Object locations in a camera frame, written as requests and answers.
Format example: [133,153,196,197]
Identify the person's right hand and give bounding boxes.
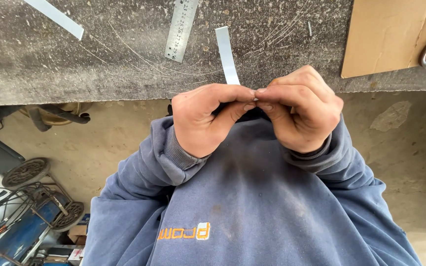
[254,65,344,154]

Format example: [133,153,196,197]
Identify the person's left hand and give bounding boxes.
[171,83,257,159]

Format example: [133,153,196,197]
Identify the short white plastic strip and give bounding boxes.
[215,26,242,86]

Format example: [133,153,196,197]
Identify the steel ruler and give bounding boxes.
[164,0,200,63]

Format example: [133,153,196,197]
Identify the blue sweatshirt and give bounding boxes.
[82,107,423,266]

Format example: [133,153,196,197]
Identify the brown cardboard sheet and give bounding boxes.
[341,0,426,79]

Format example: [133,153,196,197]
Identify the brass-coloured metal vessel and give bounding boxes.
[18,102,92,132]

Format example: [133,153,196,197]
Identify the small cardboard box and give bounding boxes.
[67,223,88,245]

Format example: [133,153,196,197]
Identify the long white plastic strip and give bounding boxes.
[24,0,85,41]

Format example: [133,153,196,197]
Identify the blue wheeled cart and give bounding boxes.
[0,158,85,266]

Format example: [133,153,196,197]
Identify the thin clear wire strands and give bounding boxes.
[78,20,223,95]

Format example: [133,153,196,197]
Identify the black cable bundle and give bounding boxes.
[0,177,53,242]

